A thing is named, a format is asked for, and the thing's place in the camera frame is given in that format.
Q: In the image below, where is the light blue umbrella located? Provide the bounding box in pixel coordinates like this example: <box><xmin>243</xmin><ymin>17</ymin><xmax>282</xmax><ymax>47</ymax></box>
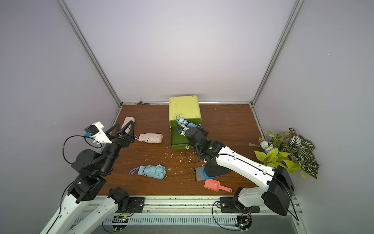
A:
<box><xmin>129</xmin><ymin>164</ymin><xmax>166</xmax><ymax>179</ymax></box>
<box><xmin>176</xmin><ymin>115</ymin><xmax>198</xmax><ymax>129</ymax></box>

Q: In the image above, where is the pink umbrella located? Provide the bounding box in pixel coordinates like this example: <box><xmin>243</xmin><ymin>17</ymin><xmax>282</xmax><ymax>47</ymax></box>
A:
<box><xmin>121</xmin><ymin>117</ymin><xmax>135</xmax><ymax>132</ymax></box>
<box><xmin>135</xmin><ymin>133</ymin><xmax>163</xmax><ymax>144</ymax></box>

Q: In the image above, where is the yellow-green drawer cabinet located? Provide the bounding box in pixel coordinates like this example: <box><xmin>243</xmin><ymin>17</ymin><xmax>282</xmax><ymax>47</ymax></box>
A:
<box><xmin>168</xmin><ymin>96</ymin><xmax>202</xmax><ymax>150</ymax></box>

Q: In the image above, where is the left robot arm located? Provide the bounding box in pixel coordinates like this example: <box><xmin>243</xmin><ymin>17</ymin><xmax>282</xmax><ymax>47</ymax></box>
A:
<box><xmin>42</xmin><ymin>120</ymin><xmax>135</xmax><ymax>234</ymax></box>

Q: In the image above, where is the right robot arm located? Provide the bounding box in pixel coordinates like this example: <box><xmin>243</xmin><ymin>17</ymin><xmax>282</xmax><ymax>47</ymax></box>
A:
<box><xmin>177</xmin><ymin>126</ymin><xmax>294</xmax><ymax>216</ymax></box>

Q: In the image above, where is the black and blue work glove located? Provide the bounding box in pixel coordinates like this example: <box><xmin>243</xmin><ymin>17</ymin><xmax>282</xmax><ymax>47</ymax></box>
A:
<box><xmin>194</xmin><ymin>166</ymin><xmax>227</xmax><ymax>181</ymax></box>

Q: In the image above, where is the pink plastic scoop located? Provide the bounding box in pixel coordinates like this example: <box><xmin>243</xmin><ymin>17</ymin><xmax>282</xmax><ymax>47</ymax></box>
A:
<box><xmin>204</xmin><ymin>179</ymin><xmax>233</xmax><ymax>193</ymax></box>

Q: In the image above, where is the left electronics board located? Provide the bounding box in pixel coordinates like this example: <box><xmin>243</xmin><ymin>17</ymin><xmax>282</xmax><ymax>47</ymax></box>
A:
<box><xmin>112</xmin><ymin>215</ymin><xmax>130</xmax><ymax>232</ymax></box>

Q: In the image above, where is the electronics board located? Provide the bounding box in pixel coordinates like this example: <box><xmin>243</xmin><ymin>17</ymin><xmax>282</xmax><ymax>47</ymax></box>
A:
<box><xmin>112</xmin><ymin>215</ymin><xmax>130</xmax><ymax>232</ymax></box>
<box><xmin>237</xmin><ymin>213</ymin><xmax>252</xmax><ymax>232</ymax></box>

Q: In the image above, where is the artificial potted plant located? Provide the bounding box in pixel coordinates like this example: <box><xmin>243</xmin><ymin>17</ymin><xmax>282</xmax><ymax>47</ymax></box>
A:
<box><xmin>248</xmin><ymin>128</ymin><xmax>319</xmax><ymax>179</ymax></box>

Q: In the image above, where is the right electronics board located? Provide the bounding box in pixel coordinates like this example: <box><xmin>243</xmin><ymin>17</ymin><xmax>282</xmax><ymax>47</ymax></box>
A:
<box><xmin>237</xmin><ymin>213</ymin><xmax>252</xmax><ymax>232</ymax></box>

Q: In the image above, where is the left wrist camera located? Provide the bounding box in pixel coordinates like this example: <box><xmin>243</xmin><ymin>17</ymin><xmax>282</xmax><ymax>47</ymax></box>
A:
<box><xmin>84</xmin><ymin>121</ymin><xmax>112</xmax><ymax>144</ymax></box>

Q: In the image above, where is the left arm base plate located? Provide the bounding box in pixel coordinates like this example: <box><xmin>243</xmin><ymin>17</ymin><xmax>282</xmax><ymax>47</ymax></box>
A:
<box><xmin>116</xmin><ymin>197</ymin><xmax>145</xmax><ymax>213</ymax></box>

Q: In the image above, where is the aluminium front rail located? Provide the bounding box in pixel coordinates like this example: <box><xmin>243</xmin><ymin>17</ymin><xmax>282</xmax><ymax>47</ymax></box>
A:
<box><xmin>74</xmin><ymin>196</ymin><xmax>311</xmax><ymax>234</ymax></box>

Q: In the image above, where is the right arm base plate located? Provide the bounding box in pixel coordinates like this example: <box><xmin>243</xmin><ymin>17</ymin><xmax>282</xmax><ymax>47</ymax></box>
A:
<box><xmin>216</xmin><ymin>187</ymin><xmax>261</xmax><ymax>213</ymax></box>

